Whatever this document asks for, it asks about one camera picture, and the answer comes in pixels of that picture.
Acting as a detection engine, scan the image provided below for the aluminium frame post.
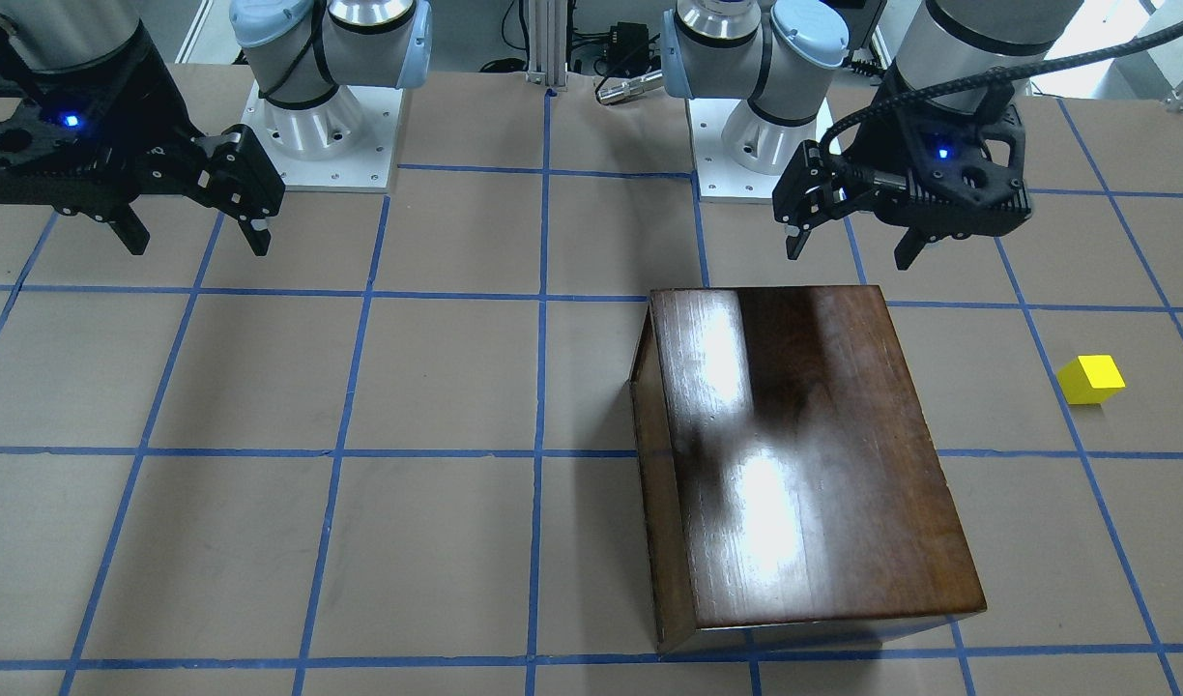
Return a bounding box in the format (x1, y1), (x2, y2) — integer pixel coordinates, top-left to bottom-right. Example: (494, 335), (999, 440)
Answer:
(521, 1), (569, 94)

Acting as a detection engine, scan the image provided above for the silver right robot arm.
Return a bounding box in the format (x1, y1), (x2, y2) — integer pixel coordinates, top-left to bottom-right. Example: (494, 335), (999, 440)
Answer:
(0, 1), (432, 256)

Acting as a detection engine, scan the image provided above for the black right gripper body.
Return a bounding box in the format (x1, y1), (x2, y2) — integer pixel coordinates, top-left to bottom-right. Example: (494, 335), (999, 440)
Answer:
(0, 21), (285, 223)

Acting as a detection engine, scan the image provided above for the silver metal connector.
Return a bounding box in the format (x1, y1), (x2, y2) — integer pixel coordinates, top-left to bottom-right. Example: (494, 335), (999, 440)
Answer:
(595, 70), (665, 107)

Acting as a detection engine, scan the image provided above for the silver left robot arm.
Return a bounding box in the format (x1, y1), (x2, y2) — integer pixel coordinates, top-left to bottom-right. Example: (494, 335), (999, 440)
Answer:
(659, 1), (1081, 270)

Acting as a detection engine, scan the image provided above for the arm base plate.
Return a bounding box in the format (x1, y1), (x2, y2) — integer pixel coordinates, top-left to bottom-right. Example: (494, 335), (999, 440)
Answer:
(243, 84), (409, 194)
(687, 99), (833, 204)

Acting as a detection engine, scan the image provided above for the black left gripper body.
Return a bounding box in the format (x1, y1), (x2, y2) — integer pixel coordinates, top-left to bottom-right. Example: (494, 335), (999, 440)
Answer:
(772, 102), (1033, 241)

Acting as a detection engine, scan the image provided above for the dark wooden drawer cabinet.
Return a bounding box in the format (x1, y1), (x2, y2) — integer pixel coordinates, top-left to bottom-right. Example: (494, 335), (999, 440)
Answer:
(628, 285), (988, 655)

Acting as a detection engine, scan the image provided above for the yellow cube block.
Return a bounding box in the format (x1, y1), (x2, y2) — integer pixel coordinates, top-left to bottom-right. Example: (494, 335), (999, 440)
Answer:
(1055, 354), (1127, 406)

